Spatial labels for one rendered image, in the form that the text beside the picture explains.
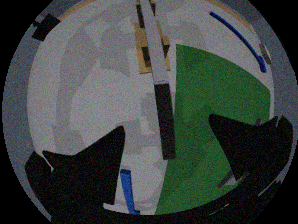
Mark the green flat mat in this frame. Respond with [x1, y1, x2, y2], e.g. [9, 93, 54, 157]
[156, 44, 271, 214]

